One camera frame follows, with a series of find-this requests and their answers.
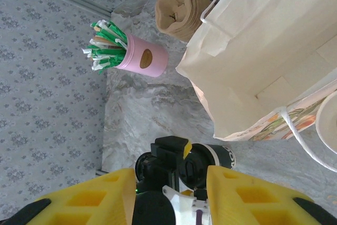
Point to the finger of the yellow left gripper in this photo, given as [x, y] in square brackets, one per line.
[201, 194]
[168, 147]

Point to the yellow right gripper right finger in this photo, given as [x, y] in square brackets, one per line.
[258, 204]

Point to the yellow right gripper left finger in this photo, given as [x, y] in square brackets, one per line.
[79, 204]

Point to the black plastic cup lid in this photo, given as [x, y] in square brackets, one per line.
[194, 167]

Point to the paper cup with black sleeve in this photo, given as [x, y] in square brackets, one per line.
[226, 156]

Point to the printed paper takeout bag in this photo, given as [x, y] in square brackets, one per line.
[263, 51]

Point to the stack of pulp cup carriers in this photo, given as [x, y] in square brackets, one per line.
[179, 11]

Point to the pink tin holder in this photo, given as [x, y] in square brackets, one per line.
[142, 56]

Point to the stack of paper cups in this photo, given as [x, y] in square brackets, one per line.
[329, 125]

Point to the green white wrapped straws bundle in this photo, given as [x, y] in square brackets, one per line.
[105, 46]

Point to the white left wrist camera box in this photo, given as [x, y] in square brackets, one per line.
[184, 209]

